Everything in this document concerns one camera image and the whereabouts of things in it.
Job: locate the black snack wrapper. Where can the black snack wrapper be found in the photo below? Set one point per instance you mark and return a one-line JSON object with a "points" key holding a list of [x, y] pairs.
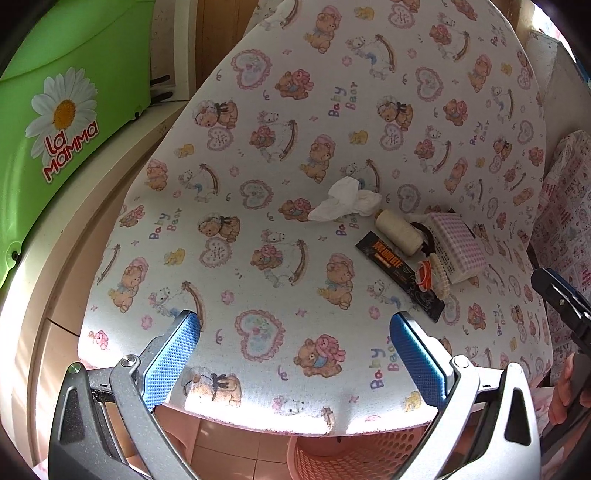
{"points": [[397, 270]]}

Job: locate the green plastic tub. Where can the green plastic tub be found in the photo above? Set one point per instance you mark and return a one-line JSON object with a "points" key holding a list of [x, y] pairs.
{"points": [[92, 55]]}

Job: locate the person's right hand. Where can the person's right hand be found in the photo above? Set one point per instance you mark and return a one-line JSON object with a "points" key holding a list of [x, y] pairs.
{"points": [[562, 392]]}

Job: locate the pink printed chair cover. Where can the pink printed chair cover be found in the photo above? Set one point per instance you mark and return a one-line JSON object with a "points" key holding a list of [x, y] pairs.
{"points": [[563, 217]]}

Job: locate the white tissue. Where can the white tissue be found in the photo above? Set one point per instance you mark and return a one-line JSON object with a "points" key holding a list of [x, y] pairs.
{"points": [[341, 196]]}

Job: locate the bear print table cloth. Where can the bear print table cloth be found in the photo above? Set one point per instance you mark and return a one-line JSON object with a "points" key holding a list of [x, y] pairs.
{"points": [[277, 138]]}

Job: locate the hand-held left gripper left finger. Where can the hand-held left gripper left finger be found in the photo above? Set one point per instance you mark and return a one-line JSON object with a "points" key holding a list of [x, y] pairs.
{"points": [[171, 355]]}

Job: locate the pink checked box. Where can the pink checked box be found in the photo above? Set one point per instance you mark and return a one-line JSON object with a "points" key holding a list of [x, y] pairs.
{"points": [[455, 244]]}

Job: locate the pink plastic basket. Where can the pink plastic basket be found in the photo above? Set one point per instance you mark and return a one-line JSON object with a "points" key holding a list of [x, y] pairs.
{"points": [[360, 457]]}

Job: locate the cream thread spool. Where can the cream thread spool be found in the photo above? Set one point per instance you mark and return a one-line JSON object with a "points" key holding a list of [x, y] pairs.
{"points": [[397, 230]]}

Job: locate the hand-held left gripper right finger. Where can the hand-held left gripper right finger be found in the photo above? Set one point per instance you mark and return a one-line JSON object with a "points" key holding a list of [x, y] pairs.
{"points": [[418, 360]]}

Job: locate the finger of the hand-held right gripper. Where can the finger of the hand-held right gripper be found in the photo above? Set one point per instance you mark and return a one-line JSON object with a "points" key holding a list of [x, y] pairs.
{"points": [[561, 297]]}

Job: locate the light wooden furniture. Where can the light wooden furniture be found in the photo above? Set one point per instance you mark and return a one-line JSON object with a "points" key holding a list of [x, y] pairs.
{"points": [[92, 221]]}

